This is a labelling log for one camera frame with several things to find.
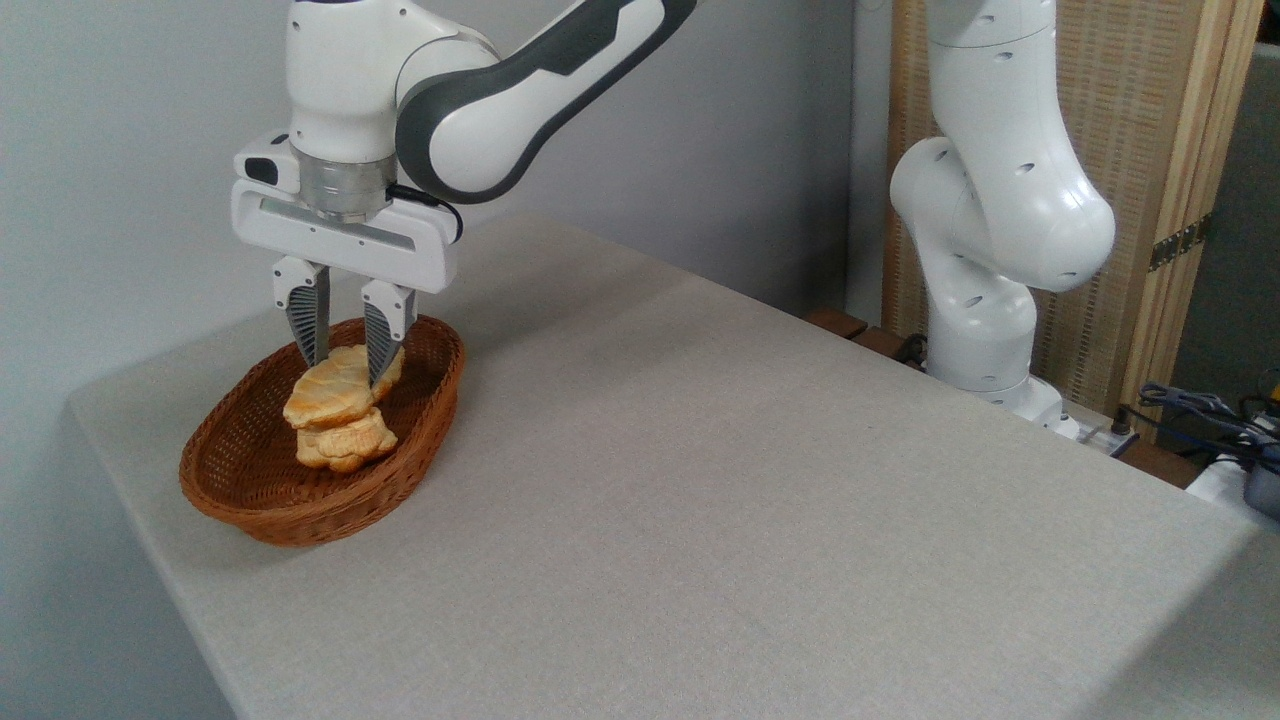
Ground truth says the brown wicker oval basket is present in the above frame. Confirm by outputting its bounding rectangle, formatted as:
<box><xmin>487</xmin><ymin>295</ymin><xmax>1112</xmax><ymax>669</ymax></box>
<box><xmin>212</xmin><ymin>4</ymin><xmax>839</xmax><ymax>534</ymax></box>
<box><xmin>179</xmin><ymin>316</ymin><xmax>467</xmax><ymax>547</ymax></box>

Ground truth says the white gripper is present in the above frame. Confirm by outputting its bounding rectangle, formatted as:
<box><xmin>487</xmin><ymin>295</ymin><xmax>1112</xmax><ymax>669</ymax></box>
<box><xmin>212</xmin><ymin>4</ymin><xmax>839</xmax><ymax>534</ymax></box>
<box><xmin>231</xmin><ymin>130</ymin><xmax>464</xmax><ymax>389</ymax></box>

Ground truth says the blue-grey cable bundle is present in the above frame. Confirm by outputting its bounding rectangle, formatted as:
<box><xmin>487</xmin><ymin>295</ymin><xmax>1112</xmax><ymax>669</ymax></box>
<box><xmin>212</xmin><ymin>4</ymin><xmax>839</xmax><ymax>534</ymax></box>
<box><xmin>1137</xmin><ymin>383</ymin><xmax>1280</xmax><ymax>471</ymax></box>

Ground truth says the metal screen hinge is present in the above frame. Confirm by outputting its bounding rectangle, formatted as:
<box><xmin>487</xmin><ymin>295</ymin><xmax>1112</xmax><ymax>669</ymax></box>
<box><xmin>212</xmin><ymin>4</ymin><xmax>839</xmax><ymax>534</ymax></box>
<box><xmin>1148</xmin><ymin>215</ymin><xmax>1213</xmax><ymax>273</ymax></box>

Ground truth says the grey fabric table cover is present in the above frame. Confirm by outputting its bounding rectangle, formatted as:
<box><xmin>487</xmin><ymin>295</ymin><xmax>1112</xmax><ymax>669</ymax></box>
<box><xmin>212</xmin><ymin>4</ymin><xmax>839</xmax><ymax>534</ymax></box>
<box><xmin>68</xmin><ymin>212</ymin><xmax>1280</xmax><ymax>720</ymax></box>

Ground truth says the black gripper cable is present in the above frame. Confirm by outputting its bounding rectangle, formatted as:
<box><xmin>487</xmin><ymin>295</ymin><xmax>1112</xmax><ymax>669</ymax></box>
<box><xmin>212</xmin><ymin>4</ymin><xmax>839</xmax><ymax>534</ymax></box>
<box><xmin>388</xmin><ymin>184</ymin><xmax>464</xmax><ymax>246</ymax></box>

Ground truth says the golden pastry bread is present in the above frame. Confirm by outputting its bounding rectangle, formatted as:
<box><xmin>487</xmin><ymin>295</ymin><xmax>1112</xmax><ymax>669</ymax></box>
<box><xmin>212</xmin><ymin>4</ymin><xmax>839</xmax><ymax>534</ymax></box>
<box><xmin>283</xmin><ymin>345</ymin><xmax>406</xmax><ymax>431</ymax></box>

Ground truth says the small round pale bread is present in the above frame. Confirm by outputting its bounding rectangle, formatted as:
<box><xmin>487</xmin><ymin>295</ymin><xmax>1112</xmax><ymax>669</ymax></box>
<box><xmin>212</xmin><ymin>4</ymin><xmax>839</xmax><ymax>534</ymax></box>
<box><xmin>296</xmin><ymin>408</ymin><xmax>399</xmax><ymax>474</ymax></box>

